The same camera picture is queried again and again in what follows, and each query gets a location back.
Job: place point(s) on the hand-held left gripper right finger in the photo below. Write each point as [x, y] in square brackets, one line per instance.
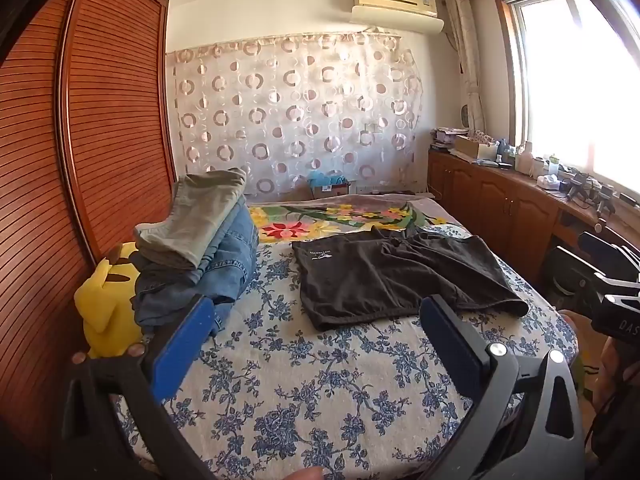
[450, 345]

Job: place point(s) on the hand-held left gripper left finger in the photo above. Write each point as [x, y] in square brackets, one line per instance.
[182, 350]

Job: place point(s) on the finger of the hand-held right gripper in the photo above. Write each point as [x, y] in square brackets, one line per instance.
[622, 322]
[610, 257]

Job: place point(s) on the black t-shirt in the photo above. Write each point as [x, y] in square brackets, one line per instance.
[375, 275]

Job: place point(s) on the grey-green pants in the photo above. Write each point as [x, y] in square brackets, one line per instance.
[200, 210]

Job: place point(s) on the person's right hand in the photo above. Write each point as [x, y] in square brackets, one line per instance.
[609, 370]

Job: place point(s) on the black round object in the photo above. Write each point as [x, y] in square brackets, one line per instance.
[570, 277]

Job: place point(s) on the black devices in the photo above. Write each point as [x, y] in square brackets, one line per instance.
[587, 192]

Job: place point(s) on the yellow plush toy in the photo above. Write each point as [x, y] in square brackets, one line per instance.
[107, 300]

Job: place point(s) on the blue floral bedsheet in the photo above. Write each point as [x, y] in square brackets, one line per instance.
[350, 385]

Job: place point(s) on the person's leg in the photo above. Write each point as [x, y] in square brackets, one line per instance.
[622, 442]

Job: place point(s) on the light blue jeans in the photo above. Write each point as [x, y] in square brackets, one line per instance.
[235, 240]

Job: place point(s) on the wooden cabinet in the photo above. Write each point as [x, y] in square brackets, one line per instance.
[500, 205]

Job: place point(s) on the white bottle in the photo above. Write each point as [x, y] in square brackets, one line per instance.
[524, 157]

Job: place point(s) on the dark bottle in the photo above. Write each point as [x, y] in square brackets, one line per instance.
[505, 152]

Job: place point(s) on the open tan cardboard box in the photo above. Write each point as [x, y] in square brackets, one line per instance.
[472, 149]

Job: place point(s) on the colourful floral blanket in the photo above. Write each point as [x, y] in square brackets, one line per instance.
[325, 220]

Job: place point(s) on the window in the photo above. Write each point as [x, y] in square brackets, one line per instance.
[565, 85]

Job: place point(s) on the small cardboard box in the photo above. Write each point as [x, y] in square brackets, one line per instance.
[332, 191]

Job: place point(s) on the pile of papers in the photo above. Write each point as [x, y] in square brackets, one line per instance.
[447, 137]

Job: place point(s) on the light blue cloth item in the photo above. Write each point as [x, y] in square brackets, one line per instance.
[322, 177]

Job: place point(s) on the beige window curtain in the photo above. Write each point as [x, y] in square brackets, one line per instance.
[465, 60]

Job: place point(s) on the wooden slatted wardrobe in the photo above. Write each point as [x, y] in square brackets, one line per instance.
[110, 110]

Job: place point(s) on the circle-patterned sheer curtain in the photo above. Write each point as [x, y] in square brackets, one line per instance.
[300, 110]

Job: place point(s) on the wall air conditioner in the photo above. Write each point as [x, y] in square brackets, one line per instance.
[400, 20]

